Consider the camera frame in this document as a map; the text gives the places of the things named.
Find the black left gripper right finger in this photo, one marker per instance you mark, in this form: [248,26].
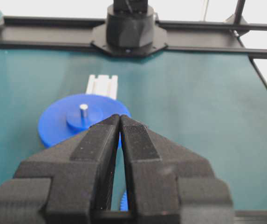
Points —
[168,183]

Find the black aluminium table frame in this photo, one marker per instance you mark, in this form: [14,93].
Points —
[188,63]

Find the large blue gear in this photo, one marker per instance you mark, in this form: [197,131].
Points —
[62,119]

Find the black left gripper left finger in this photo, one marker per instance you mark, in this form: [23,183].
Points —
[64,183]

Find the silver aluminium extrusion rail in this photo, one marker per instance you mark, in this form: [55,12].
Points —
[103,85]

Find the small blue gear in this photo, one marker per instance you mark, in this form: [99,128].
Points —
[124,202]

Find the green table mat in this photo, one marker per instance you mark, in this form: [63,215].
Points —
[232,138]

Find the black right robot arm base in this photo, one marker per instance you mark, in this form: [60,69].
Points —
[130,30]

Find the steel shaft in large gear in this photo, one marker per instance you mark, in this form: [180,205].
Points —
[84,111]

